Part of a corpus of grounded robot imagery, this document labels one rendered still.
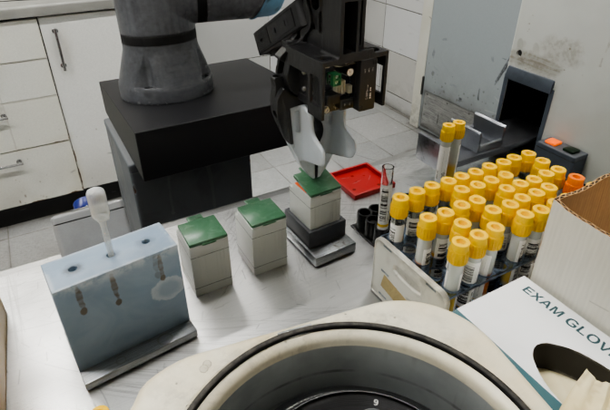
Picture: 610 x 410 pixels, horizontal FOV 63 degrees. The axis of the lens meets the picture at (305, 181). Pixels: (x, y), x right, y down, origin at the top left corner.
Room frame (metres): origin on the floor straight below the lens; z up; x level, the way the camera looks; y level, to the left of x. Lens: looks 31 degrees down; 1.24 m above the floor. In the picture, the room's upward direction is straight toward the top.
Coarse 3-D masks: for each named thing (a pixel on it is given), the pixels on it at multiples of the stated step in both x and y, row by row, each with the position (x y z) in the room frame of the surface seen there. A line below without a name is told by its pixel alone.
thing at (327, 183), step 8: (296, 176) 0.47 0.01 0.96; (304, 176) 0.47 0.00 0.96; (320, 176) 0.47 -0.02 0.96; (328, 176) 0.47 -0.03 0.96; (304, 184) 0.45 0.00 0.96; (312, 184) 0.45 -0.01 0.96; (320, 184) 0.46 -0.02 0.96; (328, 184) 0.46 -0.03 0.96; (336, 184) 0.46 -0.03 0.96; (312, 192) 0.44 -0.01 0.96; (320, 192) 0.44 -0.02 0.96; (328, 192) 0.45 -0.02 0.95
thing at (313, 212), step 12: (300, 192) 0.45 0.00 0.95; (336, 192) 0.45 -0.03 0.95; (300, 204) 0.45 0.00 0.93; (312, 204) 0.44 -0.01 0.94; (324, 204) 0.45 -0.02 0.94; (336, 204) 0.45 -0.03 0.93; (300, 216) 0.45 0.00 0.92; (312, 216) 0.44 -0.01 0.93; (324, 216) 0.45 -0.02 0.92; (336, 216) 0.45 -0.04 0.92; (312, 228) 0.44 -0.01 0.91
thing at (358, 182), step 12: (348, 168) 0.62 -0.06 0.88; (360, 168) 0.63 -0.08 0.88; (372, 168) 0.62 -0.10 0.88; (336, 180) 0.59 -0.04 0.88; (348, 180) 0.60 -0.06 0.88; (360, 180) 0.60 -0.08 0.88; (372, 180) 0.60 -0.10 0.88; (348, 192) 0.56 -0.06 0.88; (360, 192) 0.56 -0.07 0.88; (372, 192) 0.56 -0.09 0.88
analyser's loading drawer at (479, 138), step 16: (480, 128) 0.66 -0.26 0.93; (496, 128) 0.64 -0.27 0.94; (512, 128) 0.69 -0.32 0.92; (528, 128) 0.69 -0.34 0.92; (432, 144) 0.61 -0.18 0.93; (464, 144) 0.63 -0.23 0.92; (480, 144) 0.63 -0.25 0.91; (496, 144) 0.63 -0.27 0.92; (512, 144) 0.64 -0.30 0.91; (432, 160) 0.60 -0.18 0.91; (464, 160) 0.59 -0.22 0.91
